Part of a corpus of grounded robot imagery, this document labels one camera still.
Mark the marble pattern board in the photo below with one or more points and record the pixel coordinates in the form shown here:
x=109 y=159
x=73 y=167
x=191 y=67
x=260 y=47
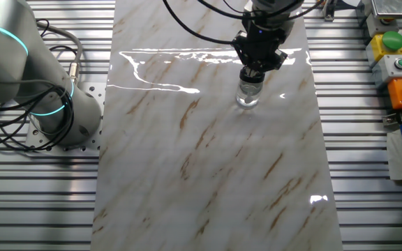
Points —
x=215 y=157

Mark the grey green button box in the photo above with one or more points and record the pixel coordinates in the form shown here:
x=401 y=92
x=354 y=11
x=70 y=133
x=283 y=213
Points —
x=391 y=69

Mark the black jar lid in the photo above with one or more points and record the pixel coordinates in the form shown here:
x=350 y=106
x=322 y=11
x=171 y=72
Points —
x=251 y=76

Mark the clear glass jar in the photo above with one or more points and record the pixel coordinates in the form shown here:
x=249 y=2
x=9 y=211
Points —
x=248 y=94

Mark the dark metal bracket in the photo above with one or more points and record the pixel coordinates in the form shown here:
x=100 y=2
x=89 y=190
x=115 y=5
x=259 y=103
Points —
x=329 y=10

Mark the yellow button box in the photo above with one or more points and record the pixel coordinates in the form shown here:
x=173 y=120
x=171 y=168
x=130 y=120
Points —
x=379 y=49

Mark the perforated robot base plate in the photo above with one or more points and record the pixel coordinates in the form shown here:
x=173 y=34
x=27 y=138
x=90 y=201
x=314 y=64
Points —
x=93 y=90

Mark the grey red button box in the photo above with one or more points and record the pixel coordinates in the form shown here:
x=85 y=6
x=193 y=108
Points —
x=379 y=25

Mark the silver metal box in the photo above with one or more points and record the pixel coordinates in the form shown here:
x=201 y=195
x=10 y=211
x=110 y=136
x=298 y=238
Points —
x=391 y=7

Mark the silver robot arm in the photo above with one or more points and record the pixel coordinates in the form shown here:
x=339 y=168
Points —
x=2 y=62

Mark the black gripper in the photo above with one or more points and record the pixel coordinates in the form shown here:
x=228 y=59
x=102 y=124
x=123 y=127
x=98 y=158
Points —
x=262 y=42

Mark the small metal bracket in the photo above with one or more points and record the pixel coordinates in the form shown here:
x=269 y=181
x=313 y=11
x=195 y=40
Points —
x=394 y=118

